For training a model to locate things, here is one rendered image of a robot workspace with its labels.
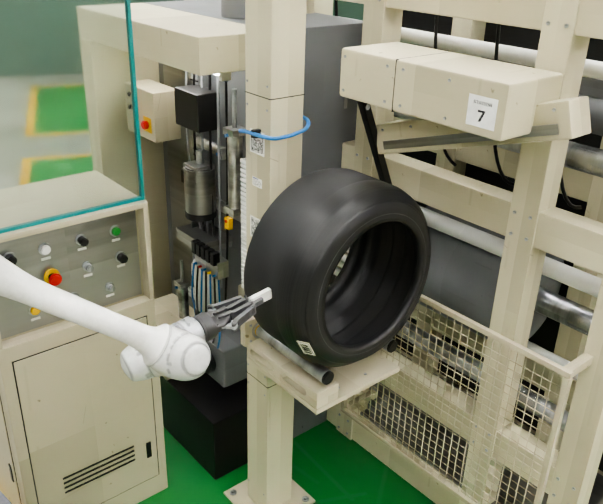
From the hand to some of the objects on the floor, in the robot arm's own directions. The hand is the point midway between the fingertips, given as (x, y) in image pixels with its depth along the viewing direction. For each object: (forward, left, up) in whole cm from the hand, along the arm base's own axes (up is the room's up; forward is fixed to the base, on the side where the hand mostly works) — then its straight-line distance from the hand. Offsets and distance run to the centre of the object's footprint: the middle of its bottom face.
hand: (260, 297), depth 189 cm
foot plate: (+36, +33, -118) cm, 128 cm away
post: (+35, +33, -118) cm, 128 cm away
